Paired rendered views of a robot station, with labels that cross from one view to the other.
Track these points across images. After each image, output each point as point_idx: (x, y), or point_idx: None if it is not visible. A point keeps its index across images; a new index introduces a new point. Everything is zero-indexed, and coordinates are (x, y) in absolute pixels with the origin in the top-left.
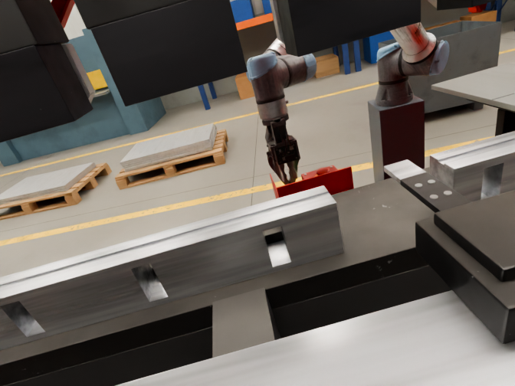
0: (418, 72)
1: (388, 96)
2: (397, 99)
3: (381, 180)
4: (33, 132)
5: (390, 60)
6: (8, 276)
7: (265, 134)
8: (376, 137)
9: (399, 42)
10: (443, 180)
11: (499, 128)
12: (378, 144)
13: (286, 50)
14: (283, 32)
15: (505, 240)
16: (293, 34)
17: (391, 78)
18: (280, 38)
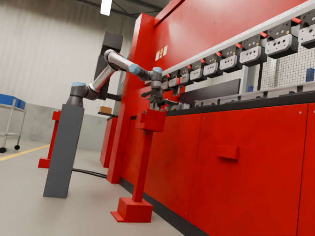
0: (92, 97)
1: (80, 103)
2: (83, 105)
3: (70, 147)
4: (232, 71)
5: (84, 88)
6: (243, 93)
7: (147, 92)
8: (72, 122)
9: (101, 83)
10: (187, 107)
11: (159, 108)
12: (73, 126)
13: (201, 77)
14: (202, 75)
15: None
16: (206, 77)
17: (82, 95)
18: (201, 75)
